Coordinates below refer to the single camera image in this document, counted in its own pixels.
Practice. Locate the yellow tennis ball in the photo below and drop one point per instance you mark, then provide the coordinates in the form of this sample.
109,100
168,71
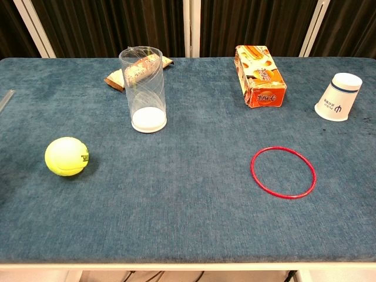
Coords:
65,157

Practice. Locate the clear plastic tube container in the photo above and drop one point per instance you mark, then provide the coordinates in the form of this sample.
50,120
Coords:
145,97

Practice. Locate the blue table cloth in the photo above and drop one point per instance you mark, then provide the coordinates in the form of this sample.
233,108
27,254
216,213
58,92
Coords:
188,176

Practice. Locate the brown snack wrapper packet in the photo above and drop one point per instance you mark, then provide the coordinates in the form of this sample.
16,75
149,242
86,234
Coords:
116,78

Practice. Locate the orange biscuit box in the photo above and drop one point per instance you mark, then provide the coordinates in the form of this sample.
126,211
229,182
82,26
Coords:
261,79

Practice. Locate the dark pleated curtain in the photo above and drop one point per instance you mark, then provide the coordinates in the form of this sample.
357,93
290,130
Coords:
117,26

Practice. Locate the white paper cup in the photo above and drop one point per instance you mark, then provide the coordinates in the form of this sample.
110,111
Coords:
337,98

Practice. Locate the clear plastic strip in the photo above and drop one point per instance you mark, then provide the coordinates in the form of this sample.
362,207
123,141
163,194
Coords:
6,100

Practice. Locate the white frame post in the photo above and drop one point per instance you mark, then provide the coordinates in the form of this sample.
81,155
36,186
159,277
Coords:
35,28
191,28
312,29

